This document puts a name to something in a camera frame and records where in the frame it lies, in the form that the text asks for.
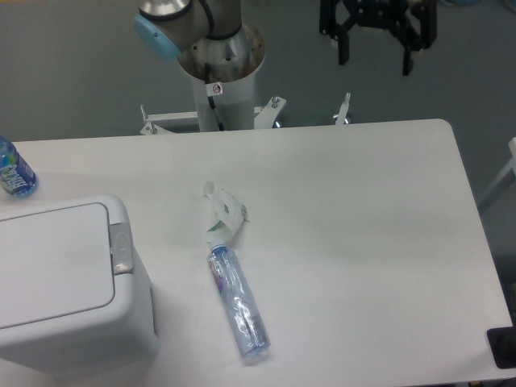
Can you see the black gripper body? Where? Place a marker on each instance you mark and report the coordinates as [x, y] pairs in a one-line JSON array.
[[412, 23]]

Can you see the white trash can lid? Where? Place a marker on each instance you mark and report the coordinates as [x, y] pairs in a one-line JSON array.
[[55, 263]]

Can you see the white trash can body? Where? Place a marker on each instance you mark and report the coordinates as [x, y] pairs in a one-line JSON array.
[[122, 332]]

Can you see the crumpled white paper wrapper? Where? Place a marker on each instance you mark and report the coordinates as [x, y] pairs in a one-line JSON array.
[[229, 215]]

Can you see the black device at table edge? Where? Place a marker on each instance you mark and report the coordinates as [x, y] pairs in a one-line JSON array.
[[502, 344]]

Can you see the grey lid push button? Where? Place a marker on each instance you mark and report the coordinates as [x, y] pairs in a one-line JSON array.
[[121, 248]]

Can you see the clear empty plastic bottle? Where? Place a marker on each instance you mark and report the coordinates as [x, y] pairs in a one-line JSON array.
[[239, 305]]

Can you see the blue labelled water bottle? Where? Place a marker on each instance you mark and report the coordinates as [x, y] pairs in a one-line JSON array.
[[17, 177]]

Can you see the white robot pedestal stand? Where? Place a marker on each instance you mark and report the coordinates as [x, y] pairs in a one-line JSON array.
[[224, 89]]

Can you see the white frame at right edge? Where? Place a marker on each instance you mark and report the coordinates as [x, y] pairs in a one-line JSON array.
[[500, 183]]

